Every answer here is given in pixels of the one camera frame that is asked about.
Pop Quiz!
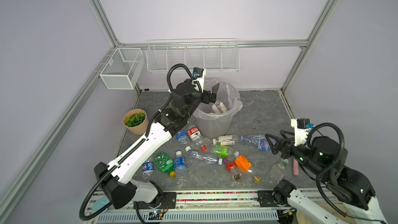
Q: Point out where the orange label bottle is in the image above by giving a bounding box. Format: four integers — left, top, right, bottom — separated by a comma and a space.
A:
235, 155, 261, 184

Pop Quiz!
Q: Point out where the pepsi label bottle blue cap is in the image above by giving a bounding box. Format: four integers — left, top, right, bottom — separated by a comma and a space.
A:
142, 159, 154, 181

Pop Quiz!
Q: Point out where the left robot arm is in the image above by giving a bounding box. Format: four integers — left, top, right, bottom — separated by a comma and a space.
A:
79, 63, 219, 221

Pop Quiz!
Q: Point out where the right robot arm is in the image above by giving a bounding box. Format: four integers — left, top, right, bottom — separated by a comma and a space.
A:
265, 118, 387, 224

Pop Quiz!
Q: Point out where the clear plastic bin liner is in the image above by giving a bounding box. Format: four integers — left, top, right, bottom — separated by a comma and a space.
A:
193, 79, 243, 120

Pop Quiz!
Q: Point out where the grey mesh waste bin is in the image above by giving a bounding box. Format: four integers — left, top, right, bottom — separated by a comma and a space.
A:
190, 80, 240, 139

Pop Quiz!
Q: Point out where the blue label bottle near bin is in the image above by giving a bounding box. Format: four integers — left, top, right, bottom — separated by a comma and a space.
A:
176, 129, 189, 147

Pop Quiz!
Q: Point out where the large clear bottle colourful label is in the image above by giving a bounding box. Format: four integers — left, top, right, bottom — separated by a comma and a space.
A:
240, 134, 269, 150

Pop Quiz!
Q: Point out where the pink stick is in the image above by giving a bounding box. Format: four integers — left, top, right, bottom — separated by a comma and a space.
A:
293, 159, 300, 177

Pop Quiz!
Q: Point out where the clear bottle green cap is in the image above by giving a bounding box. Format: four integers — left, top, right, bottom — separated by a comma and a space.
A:
266, 159, 289, 186

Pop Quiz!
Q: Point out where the red label clear bottle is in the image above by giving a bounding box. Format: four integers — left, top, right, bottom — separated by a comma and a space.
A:
188, 124, 206, 151

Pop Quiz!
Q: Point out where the white yellow label clear bottle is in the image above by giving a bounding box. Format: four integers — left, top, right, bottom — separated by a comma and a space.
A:
212, 134, 240, 146

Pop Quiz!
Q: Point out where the red cap small bottle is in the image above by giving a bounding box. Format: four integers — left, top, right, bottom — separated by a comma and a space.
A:
225, 161, 236, 173

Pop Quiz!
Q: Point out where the brown bottom clear bottle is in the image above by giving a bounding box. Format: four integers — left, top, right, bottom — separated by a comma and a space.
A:
230, 169, 246, 183

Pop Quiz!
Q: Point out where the green label clear bottle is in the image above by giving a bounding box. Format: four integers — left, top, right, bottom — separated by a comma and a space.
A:
211, 145, 240, 159

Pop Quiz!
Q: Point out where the clear bottle white cap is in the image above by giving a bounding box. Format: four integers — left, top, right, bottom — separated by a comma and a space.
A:
185, 146, 222, 166

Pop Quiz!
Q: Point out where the blue label bottle white cap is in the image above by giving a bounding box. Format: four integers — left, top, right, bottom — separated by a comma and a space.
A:
174, 151, 188, 182

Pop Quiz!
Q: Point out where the beige pot with green plant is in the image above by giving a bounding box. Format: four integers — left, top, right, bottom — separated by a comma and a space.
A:
123, 109, 149, 135

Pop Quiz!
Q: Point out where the crushed green bottle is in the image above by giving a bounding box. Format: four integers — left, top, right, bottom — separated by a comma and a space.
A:
154, 152, 176, 178

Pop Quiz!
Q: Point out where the white mesh box basket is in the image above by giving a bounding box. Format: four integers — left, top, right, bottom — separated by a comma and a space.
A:
100, 48, 145, 90

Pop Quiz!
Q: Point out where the teal plastic garden fork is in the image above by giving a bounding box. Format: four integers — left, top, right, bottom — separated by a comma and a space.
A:
92, 196, 110, 212

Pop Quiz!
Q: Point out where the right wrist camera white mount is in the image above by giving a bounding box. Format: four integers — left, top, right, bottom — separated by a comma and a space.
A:
291, 118, 314, 147

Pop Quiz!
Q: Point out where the white wire wall shelf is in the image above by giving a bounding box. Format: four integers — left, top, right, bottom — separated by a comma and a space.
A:
146, 38, 240, 73

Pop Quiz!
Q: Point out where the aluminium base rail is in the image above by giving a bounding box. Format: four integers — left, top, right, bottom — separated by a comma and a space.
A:
83, 187, 357, 224

